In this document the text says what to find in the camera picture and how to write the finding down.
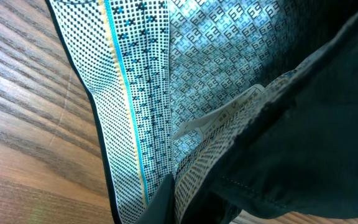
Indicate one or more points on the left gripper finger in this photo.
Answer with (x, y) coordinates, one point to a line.
(161, 208)

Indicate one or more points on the black shorts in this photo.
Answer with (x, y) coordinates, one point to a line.
(250, 105)

